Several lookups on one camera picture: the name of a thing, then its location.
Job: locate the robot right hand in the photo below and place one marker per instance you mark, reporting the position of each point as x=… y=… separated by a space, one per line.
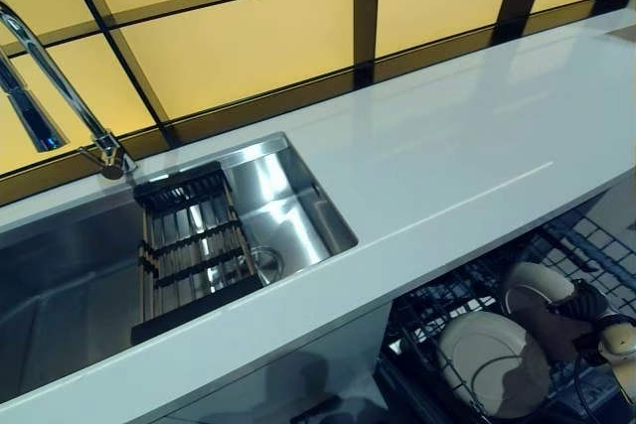
x=588 y=302

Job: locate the cream round plate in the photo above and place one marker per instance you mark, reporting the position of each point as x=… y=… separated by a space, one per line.
x=531 y=280
x=477 y=354

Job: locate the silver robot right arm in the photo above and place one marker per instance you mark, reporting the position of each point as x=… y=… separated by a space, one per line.
x=621 y=344

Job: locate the steel sink drain strainer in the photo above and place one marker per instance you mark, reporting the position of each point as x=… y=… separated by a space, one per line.
x=266 y=265

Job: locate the white cabinet door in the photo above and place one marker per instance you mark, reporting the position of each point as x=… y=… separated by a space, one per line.
x=258 y=369

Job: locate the black sink drying rack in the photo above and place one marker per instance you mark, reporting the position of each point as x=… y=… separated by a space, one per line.
x=199 y=312

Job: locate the stainless steel sink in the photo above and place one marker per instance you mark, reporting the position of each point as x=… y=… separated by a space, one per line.
x=64 y=270

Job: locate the chrome pull-down kitchen faucet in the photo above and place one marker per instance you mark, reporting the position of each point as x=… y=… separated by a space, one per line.
x=45 y=56

